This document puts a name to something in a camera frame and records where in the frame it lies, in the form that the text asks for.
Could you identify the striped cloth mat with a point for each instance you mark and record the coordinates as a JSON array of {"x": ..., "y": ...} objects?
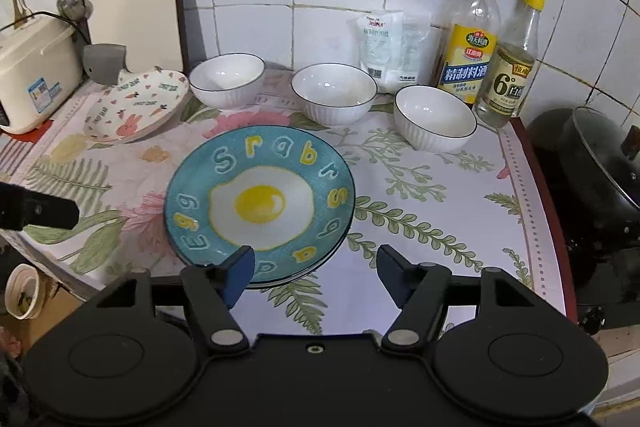
[{"x": 15, "y": 148}]

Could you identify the black wok with glass lid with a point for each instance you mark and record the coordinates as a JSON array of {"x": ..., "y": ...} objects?
[{"x": 591, "y": 167}]

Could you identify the blue fried egg plate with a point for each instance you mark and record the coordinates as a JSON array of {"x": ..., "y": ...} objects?
[{"x": 281, "y": 191}]

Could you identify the pink rabbit carrot plate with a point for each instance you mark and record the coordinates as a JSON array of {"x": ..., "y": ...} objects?
[{"x": 136, "y": 106}]

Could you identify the cooking wine bottle yellow label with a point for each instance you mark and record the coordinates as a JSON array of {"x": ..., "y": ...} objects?
[{"x": 471, "y": 30}]

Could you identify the white ribbed bowl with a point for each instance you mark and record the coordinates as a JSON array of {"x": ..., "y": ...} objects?
[
  {"x": 433, "y": 120},
  {"x": 228, "y": 81},
  {"x": 334, "y": 94}
]

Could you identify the paper cup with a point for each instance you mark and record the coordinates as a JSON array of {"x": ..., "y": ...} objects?
[{"x": 24, "y": 292}]

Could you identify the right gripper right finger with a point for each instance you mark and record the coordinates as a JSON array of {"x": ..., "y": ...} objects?
[{"x": 418, "y": 291}]

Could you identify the white rice cooker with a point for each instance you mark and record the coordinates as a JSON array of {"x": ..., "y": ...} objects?
[{"x": 39, "y": 68}]

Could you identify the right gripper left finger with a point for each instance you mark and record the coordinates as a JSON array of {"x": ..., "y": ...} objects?
[{"x": 211, "y": 292}]

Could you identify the white vinegar bottle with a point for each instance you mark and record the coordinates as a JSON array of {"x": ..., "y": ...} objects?
[{"x": 510, "y": 66}]

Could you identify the white salt bag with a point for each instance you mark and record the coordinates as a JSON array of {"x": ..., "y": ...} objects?
[{"x": 391, "y": 46}]

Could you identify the floral tablecloth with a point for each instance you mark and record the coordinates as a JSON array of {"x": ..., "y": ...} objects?
[{"x": 475, "y": 208}]

